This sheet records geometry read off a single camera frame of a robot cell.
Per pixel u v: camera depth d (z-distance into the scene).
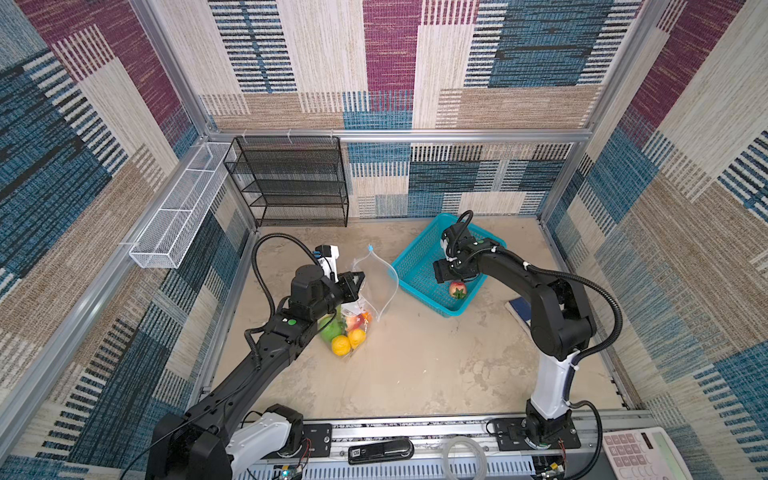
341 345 0.85
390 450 0.69
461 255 0.74
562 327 0.51
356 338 0.87
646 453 0.70
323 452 0.73
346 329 0.85
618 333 0.46
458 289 0.95
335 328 0.85
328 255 0.70
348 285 0.67
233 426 0.48
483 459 0.69
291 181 1.09
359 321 0.86
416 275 1.05
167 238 0.71
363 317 0.88
